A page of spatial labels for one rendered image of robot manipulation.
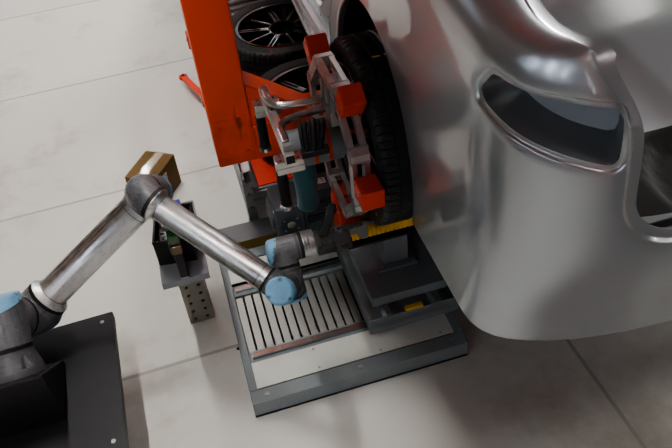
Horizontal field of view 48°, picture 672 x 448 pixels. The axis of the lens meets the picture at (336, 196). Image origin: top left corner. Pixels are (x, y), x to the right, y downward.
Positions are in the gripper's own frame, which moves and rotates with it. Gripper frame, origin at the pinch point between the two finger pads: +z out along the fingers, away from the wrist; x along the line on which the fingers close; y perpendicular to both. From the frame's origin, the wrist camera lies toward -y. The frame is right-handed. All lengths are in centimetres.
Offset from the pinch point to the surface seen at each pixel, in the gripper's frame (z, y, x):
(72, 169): -118, -71, -161
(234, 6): -7, -158, -211
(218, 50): -35, -74, -17
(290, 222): -22, -9, -52
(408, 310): 11.4, 35.7, -30.6
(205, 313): -64, 18, -67
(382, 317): 1.0, 35.6, -30.7
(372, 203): -3.0, -4.2, 24.9
